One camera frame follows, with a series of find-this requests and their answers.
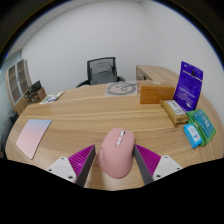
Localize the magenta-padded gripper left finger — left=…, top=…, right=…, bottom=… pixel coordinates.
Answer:
left=45, top=144, right=97, bottom=188

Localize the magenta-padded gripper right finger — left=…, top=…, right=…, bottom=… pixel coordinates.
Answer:
left=132, top=143, right=184, bottom=186

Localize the pink computer mouse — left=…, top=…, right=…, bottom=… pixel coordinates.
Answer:
left=96, top=127, right=136, bottom=180

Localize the pink-blue gradient mouse pad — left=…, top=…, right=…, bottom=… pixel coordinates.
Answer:
left=15, top=118, right=53, bottom=161

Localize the small blue packet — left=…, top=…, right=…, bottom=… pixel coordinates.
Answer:
left=182, top=123, right=203, bottom=150

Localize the tan wrapped packet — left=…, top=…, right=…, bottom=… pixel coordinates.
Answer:
left=160, top=99, right=190, bottom=126

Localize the green wipes packet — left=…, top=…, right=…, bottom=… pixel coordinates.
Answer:
left=185, top=108, right=217, bottom=147

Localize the green-purple printed paper sheet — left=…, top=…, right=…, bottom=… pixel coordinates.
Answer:
left=39, top=90, right=66, bottom=105

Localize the orange-brown box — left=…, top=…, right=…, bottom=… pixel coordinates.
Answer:
left=137, top=79, right=177, bottom=105

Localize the black leather sofa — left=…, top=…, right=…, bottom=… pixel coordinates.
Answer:
left=0, top=109, right=19, bottom=158

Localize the grey circle printed sheet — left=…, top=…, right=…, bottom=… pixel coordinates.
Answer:
left=104, top=80, right=139, bottom=98

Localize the purple standing pouch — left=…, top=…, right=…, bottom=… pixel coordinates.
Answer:
left=172, top=60, right=204, bottom=113

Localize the black open box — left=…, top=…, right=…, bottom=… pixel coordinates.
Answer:
left=27, top=80, right=43, bottom=95

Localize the wooden side desk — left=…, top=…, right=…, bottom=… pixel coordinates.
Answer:
left=135, top=64, right=181, bottom=85

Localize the grey backpack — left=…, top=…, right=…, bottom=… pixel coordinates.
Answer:
left=89, top=61, right=118, bottom=86

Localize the wooden cabinet with glass doors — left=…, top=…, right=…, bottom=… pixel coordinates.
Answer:
left=5, top=58, right=33, bottom=116

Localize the black mesh office chair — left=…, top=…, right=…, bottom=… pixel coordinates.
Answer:
left=75, top=56, right=127, bottom=89

